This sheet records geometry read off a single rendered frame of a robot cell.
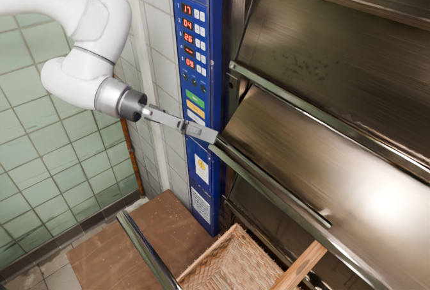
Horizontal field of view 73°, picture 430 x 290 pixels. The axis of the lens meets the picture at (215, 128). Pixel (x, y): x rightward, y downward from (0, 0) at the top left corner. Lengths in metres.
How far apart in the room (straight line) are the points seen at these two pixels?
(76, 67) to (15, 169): 1.04
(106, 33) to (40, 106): 0.86
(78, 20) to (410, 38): 0.63
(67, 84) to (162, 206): 0.88
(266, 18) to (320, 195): 0.37
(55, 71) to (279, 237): 0.75
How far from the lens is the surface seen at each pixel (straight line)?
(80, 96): 0.74
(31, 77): 1.49
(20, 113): 1.55
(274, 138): 0.69
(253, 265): 1.11
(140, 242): 0.71
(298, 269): 0.65
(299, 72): 0.58
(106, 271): 1.38
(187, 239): 1.37
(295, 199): 0.60
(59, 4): 0.77
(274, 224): 0.93
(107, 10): 0.76
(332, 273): 0.90
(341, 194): 0.64
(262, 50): 0.63
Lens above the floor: 1.79
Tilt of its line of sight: 41 degrees down
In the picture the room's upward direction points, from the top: straight up
